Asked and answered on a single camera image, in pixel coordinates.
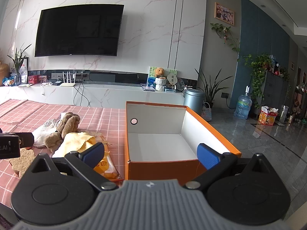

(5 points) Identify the black cable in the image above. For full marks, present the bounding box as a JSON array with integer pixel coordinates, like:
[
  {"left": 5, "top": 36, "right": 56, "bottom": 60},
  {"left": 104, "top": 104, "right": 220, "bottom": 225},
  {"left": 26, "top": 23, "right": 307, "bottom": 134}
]
[{"left": 73, "top": 83, "right": 90, "bottom": 106}]

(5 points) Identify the large pothos plant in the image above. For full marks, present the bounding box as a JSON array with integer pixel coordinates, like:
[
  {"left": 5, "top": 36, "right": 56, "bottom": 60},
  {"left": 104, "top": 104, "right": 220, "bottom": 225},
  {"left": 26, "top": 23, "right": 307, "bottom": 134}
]
[{"left": 243, "top": 53, "right": 272, "bottom": 108}]

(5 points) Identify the framed wall picture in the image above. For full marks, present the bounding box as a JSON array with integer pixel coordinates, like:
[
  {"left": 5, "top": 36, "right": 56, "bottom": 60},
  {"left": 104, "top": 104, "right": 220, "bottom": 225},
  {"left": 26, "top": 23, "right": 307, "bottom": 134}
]
[{"left": 214, "top": 2, "right": 235, "bottom": 26}]

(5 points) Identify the red and yellow gift box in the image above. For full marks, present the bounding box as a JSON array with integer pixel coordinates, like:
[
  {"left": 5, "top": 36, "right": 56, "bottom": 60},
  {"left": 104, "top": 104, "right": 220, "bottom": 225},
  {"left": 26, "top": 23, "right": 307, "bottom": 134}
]
[{"left": 259, "top": 106, "right": 279, "bottom": 125}]

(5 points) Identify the white round hand fan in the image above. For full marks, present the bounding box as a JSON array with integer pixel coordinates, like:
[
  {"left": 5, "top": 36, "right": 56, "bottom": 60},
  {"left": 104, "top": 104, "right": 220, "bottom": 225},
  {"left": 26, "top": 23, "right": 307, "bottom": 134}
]
[{"left": 167, "top": 73, "right": 178, "bottom": 90}]

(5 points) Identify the black photo frame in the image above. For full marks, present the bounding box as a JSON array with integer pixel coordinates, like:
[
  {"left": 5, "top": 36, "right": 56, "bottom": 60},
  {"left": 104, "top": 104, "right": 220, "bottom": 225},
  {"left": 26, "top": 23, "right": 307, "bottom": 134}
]
[{"left": 19, "top": 57, "right": 29, "bottom": 82}]

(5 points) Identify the black wall television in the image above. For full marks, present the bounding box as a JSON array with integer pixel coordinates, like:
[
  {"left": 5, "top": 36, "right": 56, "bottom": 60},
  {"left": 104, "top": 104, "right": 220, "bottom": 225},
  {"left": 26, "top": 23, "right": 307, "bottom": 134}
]
[{"left": 34, "top": 4, "right": 125, "bottom": 57}]

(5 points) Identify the potted snake plant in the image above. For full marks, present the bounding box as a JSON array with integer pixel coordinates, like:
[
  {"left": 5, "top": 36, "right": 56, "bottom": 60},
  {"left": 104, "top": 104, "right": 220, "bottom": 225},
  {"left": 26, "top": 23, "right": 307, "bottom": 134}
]
[{"left": 195, "top": 67, "right": 233, "bottom": 111}]

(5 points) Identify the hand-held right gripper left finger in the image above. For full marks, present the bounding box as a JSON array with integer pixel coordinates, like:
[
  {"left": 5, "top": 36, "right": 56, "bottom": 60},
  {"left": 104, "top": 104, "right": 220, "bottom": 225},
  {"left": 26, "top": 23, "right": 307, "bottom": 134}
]
[{"left": 31, "top": 143, "right": 118, "bottom": 192}]

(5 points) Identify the white knitted sock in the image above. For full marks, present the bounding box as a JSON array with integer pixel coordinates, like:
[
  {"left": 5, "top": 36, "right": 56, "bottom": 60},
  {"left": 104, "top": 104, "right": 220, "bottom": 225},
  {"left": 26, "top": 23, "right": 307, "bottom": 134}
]
[{"left": 32, "top": 118, "right": 63, "bottom": 148}]

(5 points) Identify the white marble media console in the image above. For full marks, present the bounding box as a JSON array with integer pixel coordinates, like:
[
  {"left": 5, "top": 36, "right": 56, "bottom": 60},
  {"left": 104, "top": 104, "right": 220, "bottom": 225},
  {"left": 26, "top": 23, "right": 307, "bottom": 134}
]
[{"left": 0, "top": 81, "right": 186, "bottom": 109}]

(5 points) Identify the orange cardboard shoe box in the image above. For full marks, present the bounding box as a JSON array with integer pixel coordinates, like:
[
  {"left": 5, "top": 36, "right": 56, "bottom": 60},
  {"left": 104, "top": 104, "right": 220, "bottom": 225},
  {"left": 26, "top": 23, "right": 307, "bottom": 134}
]
[{"left": 124, "top": 101, "right": 242, "bottom": 181}]

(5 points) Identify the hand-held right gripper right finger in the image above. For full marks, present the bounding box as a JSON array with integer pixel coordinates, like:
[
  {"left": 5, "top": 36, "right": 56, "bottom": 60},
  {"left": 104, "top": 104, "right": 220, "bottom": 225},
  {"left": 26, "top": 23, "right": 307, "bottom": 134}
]
[{"left": 185, "top": 143, "right": 271, "bottom": 192}]

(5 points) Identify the brown plush teddy bear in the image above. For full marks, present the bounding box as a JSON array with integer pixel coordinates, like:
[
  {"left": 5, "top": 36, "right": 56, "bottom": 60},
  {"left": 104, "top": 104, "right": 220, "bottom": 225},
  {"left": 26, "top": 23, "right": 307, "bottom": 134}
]
[{"left": 45, "top": 112, "right": 81, "bottom": 152}]

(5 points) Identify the white router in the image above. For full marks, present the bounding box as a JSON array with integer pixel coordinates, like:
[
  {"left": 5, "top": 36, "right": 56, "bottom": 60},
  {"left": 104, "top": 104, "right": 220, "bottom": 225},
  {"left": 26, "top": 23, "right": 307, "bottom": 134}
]
[{"left": 59, "top": 71, "right": 77, "bottom": 87}]

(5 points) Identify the pink checked tablecloth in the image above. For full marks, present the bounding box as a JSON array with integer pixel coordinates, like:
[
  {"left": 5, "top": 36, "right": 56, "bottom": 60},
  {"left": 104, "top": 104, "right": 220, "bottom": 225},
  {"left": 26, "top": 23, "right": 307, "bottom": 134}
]
[{"left": 0, "top": 99, "right": 127, "bottom": 212}]

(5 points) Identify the blue water jug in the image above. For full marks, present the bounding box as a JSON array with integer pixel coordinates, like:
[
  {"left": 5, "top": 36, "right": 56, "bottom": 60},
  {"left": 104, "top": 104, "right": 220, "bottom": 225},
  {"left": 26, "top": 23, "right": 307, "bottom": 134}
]
[{"left": 234, "top": 85, "right": 253, "bottom": 120}]

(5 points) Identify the woven basket bag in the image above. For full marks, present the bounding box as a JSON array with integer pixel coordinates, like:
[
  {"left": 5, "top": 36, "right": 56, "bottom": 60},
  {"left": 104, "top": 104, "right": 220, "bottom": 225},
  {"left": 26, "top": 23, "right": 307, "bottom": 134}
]
[{"left": 201, "top": 102, "right": 213, "bottom": 122}]

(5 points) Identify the grey drawer cabinet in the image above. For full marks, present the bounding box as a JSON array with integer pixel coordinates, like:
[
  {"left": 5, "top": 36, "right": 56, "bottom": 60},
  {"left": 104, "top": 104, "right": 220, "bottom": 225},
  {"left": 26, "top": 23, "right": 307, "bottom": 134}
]
[{"left": 261, "top": 71, "right": 289, "bottom": 115}]

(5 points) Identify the grey metal trash can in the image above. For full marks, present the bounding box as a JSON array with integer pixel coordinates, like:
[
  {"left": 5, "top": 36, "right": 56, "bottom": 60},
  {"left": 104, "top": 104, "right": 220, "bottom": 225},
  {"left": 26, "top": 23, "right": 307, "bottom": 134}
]
[{"left": 183, "top": 88, "right": 205, "bottom": 115}]

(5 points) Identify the brown vase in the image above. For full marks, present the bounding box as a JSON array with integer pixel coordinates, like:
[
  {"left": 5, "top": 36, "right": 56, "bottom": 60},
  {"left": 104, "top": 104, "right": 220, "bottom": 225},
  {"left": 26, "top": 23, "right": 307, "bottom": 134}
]
[{"left": 0, "top": 62, "right": 10, "bottom": 87}]

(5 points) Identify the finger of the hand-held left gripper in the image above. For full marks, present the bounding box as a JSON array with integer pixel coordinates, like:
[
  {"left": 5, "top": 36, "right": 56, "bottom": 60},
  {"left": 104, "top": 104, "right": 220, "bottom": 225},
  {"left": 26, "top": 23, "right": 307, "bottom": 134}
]
[{"left": 10, "top": 132, "right": 35, "bottom": 148}]

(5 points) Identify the orange snack packet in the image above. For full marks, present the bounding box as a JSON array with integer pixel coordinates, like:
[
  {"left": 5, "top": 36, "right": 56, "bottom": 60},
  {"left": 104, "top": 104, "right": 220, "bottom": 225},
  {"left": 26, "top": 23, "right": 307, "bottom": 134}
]
[{"left": 82, "top": 132, "right": 121, "bottom": 180}]

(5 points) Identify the brown star-shaped sponge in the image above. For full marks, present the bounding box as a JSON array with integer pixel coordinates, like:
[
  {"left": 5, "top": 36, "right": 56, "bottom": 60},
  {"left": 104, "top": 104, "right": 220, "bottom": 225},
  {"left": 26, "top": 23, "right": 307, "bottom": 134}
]
[{"left": 9, "top": 147, "right": 35, "bottom": 178}]

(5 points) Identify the white knitted pot with bear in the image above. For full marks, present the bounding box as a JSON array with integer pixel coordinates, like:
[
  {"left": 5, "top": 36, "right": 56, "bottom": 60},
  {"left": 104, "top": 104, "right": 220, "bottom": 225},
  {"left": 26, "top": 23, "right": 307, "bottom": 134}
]
[{"left": 155, "top": 77, "right": 167, "bottom": 92}]

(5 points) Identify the green painted canvas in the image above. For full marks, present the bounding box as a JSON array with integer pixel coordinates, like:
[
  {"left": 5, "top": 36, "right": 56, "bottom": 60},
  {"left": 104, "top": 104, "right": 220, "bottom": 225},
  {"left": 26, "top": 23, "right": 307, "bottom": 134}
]
[{"left": 147, "top": 66, "right": 178, "bottom": 88}]

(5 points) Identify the hanging pothos vine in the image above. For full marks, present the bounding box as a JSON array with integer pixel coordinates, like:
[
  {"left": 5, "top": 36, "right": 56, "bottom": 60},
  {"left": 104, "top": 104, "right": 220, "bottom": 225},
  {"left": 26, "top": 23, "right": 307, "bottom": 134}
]
[{"left": 210, "top": 23, "right": 240, "bottom": 55}]

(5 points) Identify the yellow cloth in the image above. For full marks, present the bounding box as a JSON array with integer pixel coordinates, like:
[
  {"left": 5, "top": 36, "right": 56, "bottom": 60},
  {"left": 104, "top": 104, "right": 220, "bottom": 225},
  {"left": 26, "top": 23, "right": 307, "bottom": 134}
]
[{"left": 52, "top": 132, "right": 97, "bottom": 159}]

